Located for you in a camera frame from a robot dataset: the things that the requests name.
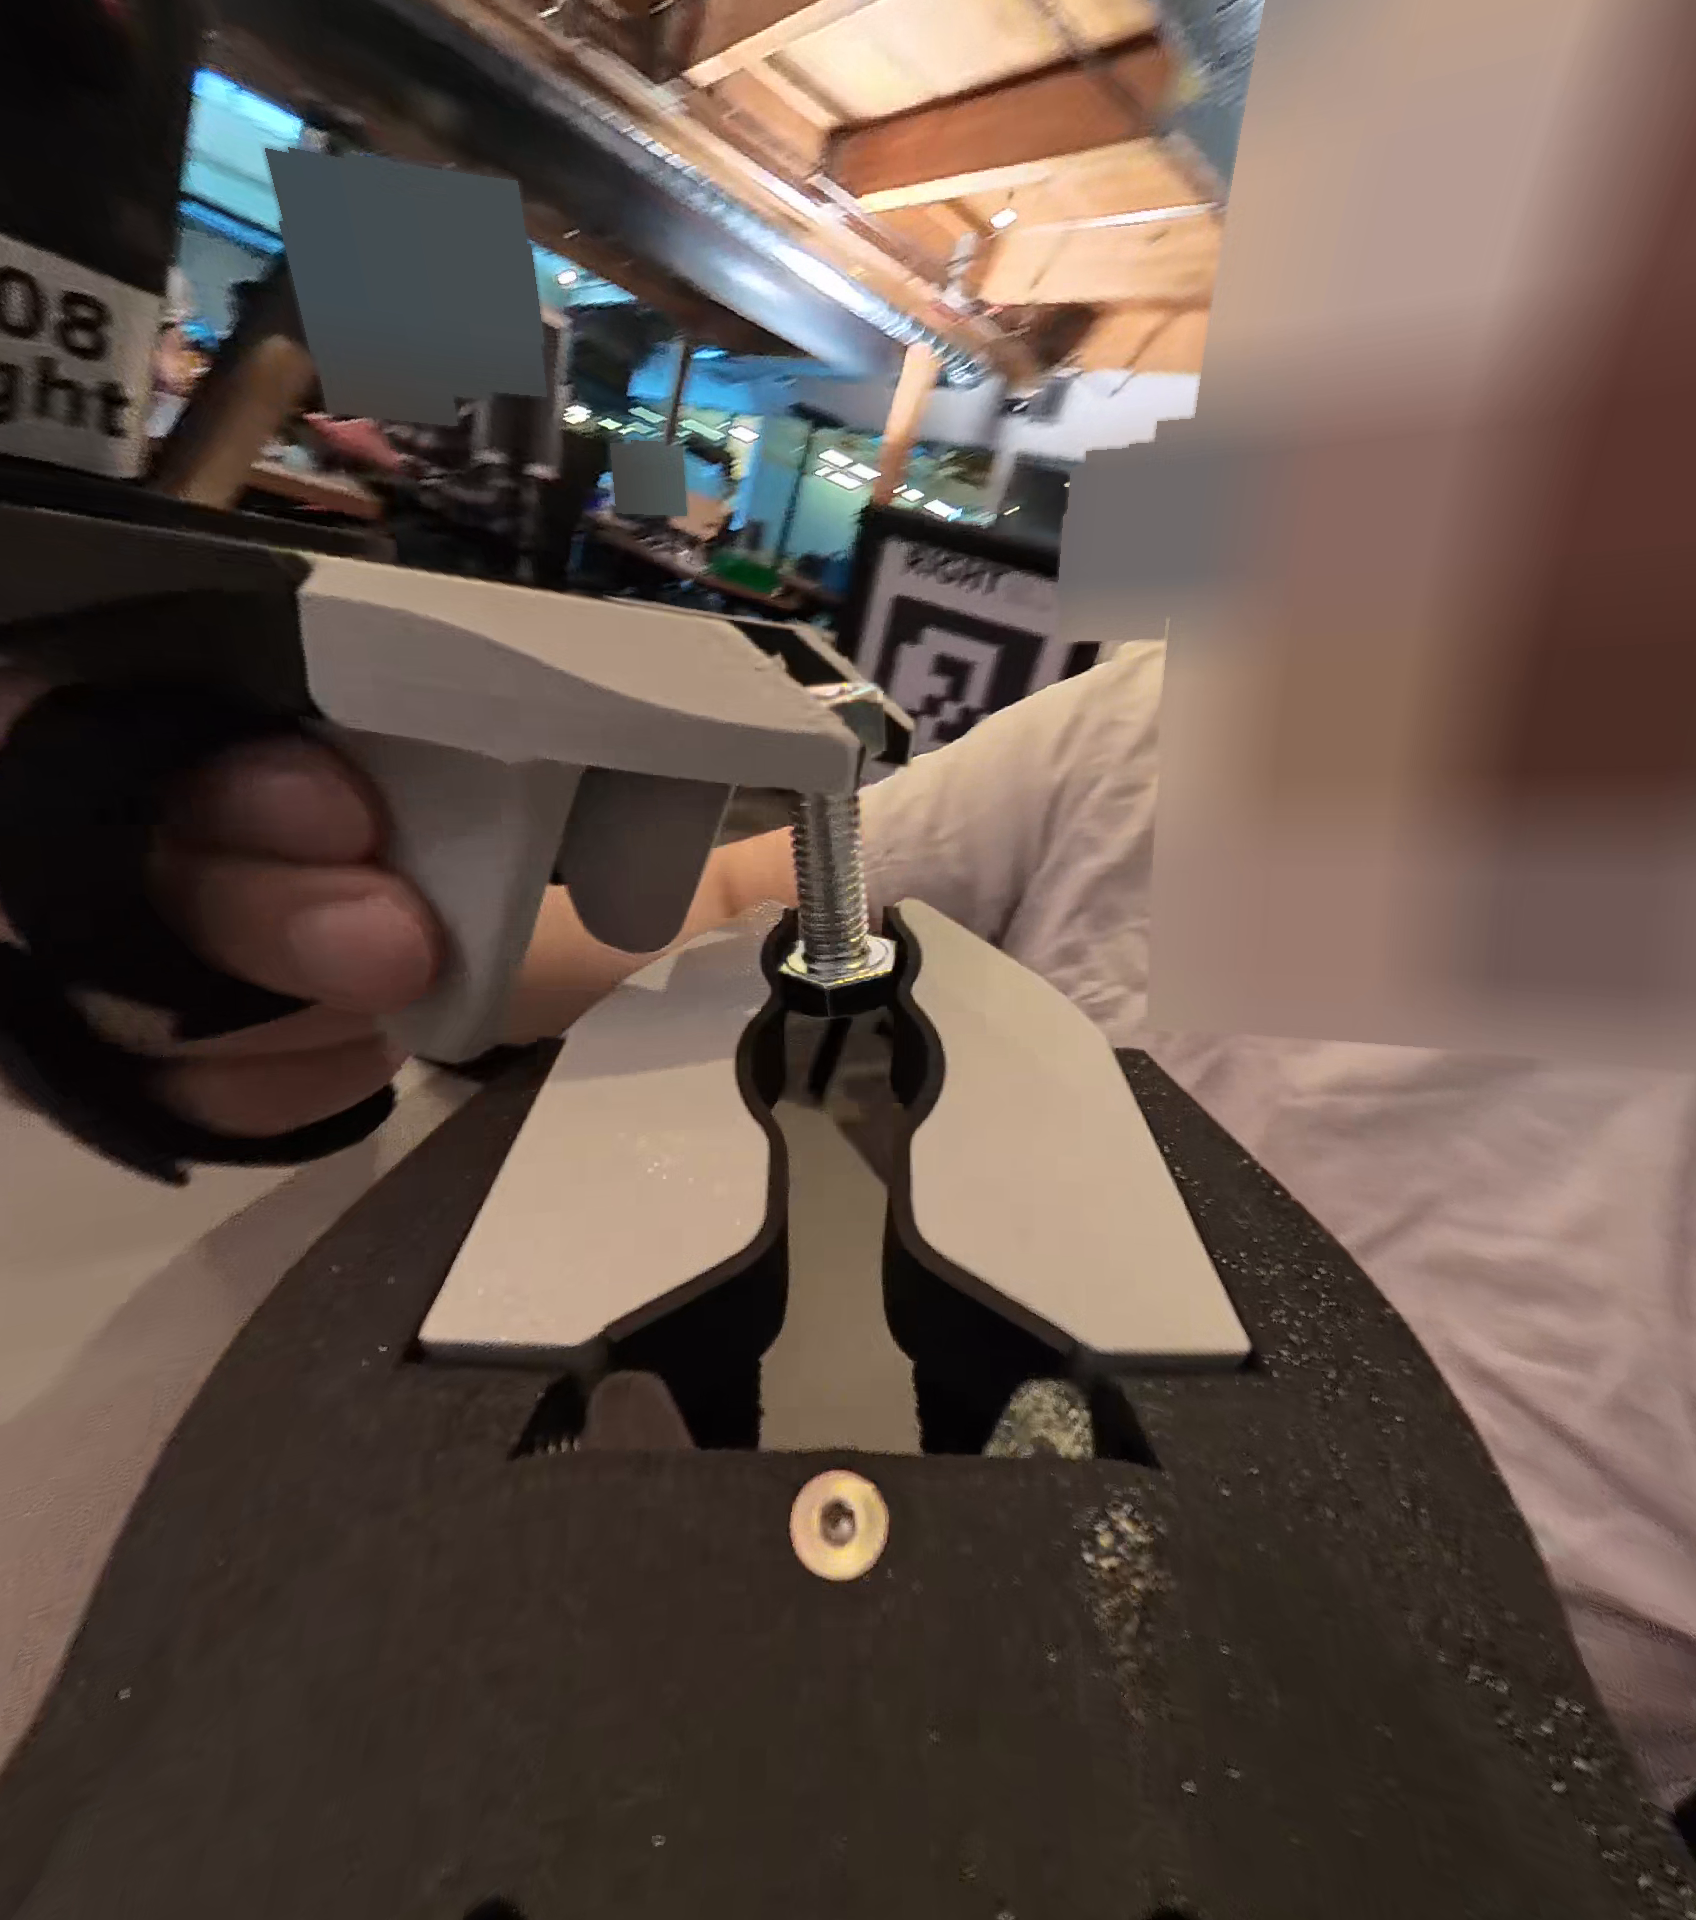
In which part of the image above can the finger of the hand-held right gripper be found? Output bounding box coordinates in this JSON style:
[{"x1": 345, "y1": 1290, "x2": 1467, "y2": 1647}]
[
  {"x1": 554, "y1": 628, "x2": 925, "y2": 957},
  {"x1": 295, "y1": 555, "x2": 885, "y2": 1067}
]

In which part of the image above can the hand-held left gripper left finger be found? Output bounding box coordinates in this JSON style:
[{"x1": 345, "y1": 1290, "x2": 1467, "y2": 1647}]
[{"x1": 412, "y1": 912, "x2": 792, "y2": 1445}]

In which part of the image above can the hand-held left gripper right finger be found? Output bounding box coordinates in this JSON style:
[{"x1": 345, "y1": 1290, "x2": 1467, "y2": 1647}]
[{"x1": 885, "y1": 896, "x2": 1257, "y2": 1445}]

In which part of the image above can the large steel hex bolt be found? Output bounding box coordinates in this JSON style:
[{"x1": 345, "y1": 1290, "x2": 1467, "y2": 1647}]
[{"x1": 788, "y1": 684, "x2": 885, "y2": 959}]

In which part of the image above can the large steel hex nut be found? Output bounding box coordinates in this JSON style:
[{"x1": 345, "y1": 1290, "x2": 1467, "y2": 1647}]
[{"x1": 778, "y1": 937, "x2": 896, "y2": 994}]

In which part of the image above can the person's right hand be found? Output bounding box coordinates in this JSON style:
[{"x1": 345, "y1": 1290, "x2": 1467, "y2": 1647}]
[{"x1": 0, "y1": 675, "x2": 448, "y2": 1135}]

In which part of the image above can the black white marker sign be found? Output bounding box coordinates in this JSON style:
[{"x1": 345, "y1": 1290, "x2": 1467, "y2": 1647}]
[{"x1": 844, "y1": 499, "x2": 1111, "y2": 752}]

